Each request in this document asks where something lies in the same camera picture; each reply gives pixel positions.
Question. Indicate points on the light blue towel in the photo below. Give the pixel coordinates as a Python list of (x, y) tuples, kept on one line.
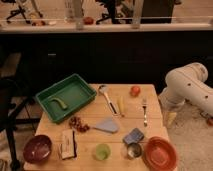
[(107, 125)]

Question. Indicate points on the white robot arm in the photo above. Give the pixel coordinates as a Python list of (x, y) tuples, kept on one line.
[(185, 83)]

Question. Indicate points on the silver fork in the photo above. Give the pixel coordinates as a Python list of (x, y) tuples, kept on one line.
[(144, 106)]

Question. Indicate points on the dark maroon bowl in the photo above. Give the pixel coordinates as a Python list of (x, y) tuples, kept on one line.
[(37, 149)]

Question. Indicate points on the yellow banana piece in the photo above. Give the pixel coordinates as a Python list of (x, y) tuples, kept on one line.
[(121, 106)]

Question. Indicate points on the red orange bowl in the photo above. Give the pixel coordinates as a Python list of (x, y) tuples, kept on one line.
[(160, 155)]

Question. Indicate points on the small metal cup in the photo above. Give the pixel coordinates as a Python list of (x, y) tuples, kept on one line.
[(134, 150)]

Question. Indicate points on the green plastic cup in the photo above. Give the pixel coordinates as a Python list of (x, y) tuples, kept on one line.
[(102, 152)]

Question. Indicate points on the red object on ledge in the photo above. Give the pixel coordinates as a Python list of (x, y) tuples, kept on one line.
[(88, 20)]

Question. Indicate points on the red grape cluster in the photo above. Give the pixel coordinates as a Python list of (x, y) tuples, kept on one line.
[(76, 123)]

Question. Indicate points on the red tomato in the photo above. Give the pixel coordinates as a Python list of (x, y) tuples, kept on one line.
[(135, 91)]

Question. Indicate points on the green pickle in tray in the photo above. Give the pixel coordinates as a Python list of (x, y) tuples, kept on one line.
[(60, 102)]

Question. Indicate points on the green plastic tray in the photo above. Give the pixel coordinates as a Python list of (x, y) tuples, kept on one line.
[(73, 90)]

